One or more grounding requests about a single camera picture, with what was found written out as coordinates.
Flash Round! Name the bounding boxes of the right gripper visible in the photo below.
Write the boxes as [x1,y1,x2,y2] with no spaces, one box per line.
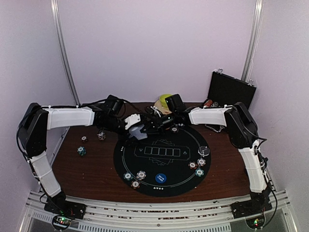
[141,111,178,135]

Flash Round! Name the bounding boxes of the black hundred chip top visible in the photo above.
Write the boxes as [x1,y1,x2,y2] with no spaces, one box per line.
[171,127,179,133]

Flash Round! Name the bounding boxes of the black hundred chip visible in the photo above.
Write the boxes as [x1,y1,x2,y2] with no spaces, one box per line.
[171,127,179,133]
[131,180,140,189]

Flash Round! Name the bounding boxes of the blue ten chip bottom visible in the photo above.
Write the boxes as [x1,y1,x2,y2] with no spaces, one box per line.
[136,171,146,180]

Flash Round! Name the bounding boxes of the green fifty chip bottom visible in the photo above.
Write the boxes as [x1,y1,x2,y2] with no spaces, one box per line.
[123,172,133,181]

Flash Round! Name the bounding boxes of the green chip stack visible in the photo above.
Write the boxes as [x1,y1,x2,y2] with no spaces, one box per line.
[77,146,86,156]

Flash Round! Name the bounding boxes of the black hundred chip bottom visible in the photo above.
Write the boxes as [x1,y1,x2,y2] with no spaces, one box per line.
[131,180,140,189]

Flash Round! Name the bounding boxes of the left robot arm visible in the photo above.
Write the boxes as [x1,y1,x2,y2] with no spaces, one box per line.
[16,95,147,215]

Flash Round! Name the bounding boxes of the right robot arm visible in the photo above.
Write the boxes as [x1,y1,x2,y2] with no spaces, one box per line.
[140,94,272,218]

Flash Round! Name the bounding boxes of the beige bird plate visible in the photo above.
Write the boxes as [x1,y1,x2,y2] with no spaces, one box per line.
[154,100,171,115]

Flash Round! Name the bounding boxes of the round black poker mat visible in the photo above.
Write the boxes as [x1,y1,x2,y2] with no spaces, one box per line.
[113,126,211,197]

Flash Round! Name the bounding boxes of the clear dealer button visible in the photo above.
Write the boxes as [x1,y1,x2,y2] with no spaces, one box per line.
[198,146,210,157]

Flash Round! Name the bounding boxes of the blue small blind button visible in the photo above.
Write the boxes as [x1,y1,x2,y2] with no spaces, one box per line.
[155,173,167,184]

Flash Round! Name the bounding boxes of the red five chip row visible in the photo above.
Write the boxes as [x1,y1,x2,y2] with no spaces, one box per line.
[203,99,213,108]

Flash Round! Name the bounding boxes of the black poker chip case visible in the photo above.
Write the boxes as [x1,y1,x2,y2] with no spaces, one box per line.
[201,68,257,133]

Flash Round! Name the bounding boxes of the aluminium front rail frame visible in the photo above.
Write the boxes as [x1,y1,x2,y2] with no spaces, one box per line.
[17,190,301,232]

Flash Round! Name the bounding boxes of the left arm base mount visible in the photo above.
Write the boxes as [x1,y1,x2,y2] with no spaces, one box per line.
[44,201,86,231]

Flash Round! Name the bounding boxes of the right aluminium post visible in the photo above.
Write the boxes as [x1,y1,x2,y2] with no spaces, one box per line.
[241,0,264,83]

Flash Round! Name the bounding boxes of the aluminium post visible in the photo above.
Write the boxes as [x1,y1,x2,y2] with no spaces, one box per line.
[50,0,81,105]
[241,0,264,83]

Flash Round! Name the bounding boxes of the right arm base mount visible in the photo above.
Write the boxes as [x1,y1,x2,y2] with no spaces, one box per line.
[231,200,272,230]

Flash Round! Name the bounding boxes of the left aluminium post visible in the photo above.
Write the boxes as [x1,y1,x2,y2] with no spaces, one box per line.
[50,0,81,105]

